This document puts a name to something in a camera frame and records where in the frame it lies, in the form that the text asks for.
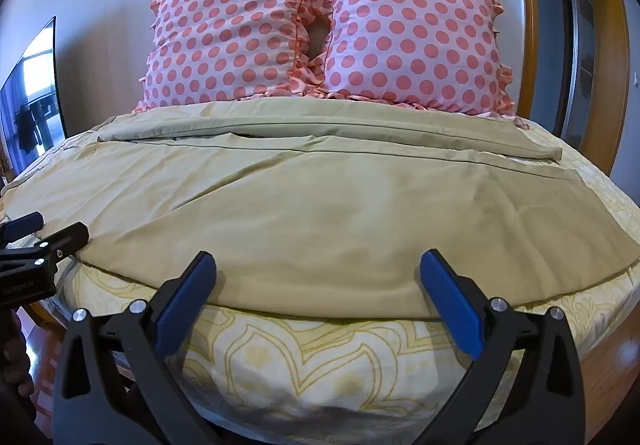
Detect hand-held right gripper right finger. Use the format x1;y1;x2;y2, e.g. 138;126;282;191
410;249;596;445

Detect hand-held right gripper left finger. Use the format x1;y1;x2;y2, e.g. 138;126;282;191
52;250;221;445

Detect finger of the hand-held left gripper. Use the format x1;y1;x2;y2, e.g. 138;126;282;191
27;221;91;276
0;211;45;246

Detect beige blanket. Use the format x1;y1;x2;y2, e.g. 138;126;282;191
1;99;640;321

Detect person's left hand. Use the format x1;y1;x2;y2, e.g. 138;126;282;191
0;311;32;406

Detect black flat-screen television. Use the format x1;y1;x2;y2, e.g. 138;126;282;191
0;16;69;176

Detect bed with yellow patterned sheet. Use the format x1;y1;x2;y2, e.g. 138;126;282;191
0;112;640;445

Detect pink polka-dot ruffled pillow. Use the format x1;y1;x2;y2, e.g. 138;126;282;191
305;0;531;128
132;0;332;113

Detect grey door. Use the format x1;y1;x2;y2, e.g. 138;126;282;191
557;0;608;161

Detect wooden door frame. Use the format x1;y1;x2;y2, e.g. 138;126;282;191
509;0;633;178

